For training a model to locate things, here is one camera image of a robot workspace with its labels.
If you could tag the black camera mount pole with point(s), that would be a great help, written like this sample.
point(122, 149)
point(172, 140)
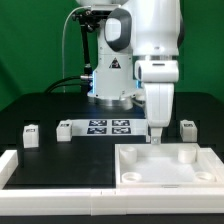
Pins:
point(86, 43)

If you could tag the white fence obstacle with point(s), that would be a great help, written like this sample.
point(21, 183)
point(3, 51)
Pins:
point(116, 201)

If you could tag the white square tabletop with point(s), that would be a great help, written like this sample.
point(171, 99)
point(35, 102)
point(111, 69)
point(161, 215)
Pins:
point(168, 166)

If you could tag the fiducial tag sheet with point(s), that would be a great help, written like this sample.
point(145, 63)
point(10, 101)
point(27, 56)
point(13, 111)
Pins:
point(109, 127)

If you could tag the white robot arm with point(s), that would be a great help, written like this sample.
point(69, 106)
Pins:
point(137, 46)

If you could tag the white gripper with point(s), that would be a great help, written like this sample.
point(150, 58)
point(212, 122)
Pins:
point(158, 108)

